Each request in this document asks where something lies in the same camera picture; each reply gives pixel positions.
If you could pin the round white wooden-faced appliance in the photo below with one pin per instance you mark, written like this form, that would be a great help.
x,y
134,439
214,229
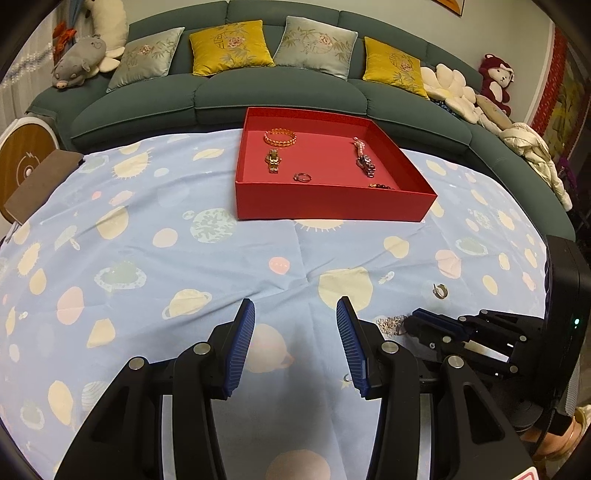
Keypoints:
x,y
23,157

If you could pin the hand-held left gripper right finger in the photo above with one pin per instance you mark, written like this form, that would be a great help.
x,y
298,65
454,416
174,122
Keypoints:
x,y
353,350

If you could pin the red bordered wall hanging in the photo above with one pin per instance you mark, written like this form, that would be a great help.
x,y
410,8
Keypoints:
x,y
549,87

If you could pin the yellow embroidered pillow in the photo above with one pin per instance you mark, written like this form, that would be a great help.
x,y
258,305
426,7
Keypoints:
x,y
231,46
392,64

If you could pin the red cardboard box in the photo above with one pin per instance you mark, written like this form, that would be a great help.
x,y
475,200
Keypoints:
x,y
332,203

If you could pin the red bow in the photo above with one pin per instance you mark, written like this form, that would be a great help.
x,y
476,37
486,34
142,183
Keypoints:
x,y
64,37

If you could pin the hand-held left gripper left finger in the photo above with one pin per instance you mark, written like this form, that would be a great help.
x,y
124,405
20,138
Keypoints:
x,y
240,350

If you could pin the blue planet-print tablecloth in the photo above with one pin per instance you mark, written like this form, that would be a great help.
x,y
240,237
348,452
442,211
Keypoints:
x,y
138,240

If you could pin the white curtain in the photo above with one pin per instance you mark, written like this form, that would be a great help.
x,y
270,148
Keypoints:
x,y
23,78

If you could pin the dark green sofa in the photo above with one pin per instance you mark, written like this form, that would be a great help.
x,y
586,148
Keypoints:
x,y
277,92

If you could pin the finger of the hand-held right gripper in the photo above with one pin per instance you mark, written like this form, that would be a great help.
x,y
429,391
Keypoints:
x,y
443,341
438,321

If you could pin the white flower-shaped cushion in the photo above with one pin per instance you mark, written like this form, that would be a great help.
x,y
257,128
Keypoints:
x,y
448,85

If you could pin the silver watch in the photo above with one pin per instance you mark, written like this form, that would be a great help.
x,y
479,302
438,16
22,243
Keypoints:
x,y
367,166

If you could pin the person's right hand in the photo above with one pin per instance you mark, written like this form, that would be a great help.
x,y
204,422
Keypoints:
x,y
581,422

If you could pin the brown oval cushion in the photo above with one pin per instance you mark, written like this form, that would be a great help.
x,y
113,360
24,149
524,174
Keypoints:
x,y
491,108

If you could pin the orange wall picture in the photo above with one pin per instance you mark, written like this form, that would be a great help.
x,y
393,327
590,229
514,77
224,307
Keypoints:
x,y
452,4

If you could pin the brown notebook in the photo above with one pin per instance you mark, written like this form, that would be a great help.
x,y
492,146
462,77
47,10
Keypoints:
x,y
41,184

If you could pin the grey pig plush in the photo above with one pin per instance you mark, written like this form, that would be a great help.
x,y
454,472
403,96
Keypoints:
x,y
81,57

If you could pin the grey-green embroidered pillow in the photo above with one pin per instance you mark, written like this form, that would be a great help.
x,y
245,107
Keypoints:
x,y
147,57
318,46

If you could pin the cream blanket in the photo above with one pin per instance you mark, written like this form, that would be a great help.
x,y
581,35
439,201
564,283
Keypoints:
x,y
531,147

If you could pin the gold watch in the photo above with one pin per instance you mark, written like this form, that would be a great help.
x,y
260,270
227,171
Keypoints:
x,y
273,161

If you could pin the dark red monkey plush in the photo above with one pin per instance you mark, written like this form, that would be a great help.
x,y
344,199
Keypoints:
x,y
496,76

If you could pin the white long plush toy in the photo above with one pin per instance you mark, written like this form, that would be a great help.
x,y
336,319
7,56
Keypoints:
x,y
111,27

